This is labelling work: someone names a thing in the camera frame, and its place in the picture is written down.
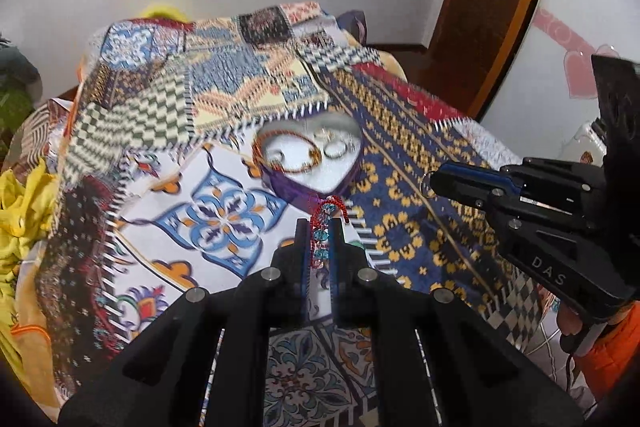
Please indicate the patchwork printed blanket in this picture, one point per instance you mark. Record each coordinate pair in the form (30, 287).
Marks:
(250, 147)

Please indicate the brown wooden door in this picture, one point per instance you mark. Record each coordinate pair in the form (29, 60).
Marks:
(492, 2)

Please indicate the dark blue bag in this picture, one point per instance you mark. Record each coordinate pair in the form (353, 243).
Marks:
(355, 27)

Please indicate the person's right forearm orange sleeve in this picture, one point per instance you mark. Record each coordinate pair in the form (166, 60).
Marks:
(612, 352)

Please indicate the yellow cloth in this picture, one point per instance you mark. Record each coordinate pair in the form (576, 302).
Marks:
(22, 217)

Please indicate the striped brown cloth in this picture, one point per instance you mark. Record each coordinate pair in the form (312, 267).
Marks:
(40, 127)

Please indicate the heart-shaped jewelry box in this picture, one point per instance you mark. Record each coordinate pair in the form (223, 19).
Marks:
(312, 157)

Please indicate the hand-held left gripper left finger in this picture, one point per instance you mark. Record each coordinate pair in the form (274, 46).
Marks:
(302, 247)

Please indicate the yellow round object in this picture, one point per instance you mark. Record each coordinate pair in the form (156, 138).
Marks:
(162, 11)

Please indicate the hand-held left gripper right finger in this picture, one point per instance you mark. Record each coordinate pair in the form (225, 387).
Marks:
(337, 247)

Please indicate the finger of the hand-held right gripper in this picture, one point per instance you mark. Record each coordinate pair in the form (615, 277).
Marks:
(465, 194)
(480, 173)

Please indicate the person's right hand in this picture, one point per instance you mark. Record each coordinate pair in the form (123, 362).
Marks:
(567, 322)

